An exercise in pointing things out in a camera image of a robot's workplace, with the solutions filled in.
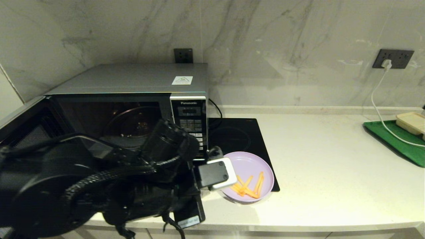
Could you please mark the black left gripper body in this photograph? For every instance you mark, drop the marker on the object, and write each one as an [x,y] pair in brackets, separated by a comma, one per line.
[189,209]

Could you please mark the purple plate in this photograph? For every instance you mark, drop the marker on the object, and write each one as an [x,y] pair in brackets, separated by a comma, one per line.
[249,162]

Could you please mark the black glass microwave door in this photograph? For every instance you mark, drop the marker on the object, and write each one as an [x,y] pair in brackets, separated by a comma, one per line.
[33,131]

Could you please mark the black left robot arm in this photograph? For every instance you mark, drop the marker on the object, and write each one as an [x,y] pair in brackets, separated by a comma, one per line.
[49,189]

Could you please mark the glass microwave turntable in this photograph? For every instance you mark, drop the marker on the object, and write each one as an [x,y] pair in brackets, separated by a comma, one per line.
[132,122]

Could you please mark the silver Panasonic microwave oven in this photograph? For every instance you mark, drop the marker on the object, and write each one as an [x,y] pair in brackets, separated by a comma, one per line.
[132,78]

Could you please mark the beige cabinet door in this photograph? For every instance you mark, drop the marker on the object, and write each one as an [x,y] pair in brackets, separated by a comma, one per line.
[232,235]
[372,235]
[99,234]

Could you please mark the black induction cooktop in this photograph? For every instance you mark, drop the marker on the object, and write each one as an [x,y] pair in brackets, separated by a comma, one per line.
[239,136]

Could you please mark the white warning sticker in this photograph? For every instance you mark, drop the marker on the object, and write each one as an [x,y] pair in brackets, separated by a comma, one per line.
[182,80]

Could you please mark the green tray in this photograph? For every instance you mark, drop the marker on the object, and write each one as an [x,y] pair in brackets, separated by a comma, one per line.
[398,146]

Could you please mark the beige lidded container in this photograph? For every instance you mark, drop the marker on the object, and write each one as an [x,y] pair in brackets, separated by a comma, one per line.
[411,122]

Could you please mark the white power plug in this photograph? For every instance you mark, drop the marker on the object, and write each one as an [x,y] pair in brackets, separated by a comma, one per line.
[387,63]

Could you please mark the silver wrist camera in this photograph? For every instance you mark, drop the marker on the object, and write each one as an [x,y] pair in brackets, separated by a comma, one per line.
[215,173]

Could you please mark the small black wall socket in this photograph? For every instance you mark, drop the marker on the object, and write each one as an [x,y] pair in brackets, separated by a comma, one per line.
[183,55]

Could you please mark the wide black wall socket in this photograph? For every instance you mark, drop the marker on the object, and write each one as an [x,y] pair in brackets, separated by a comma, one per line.
[400,56]

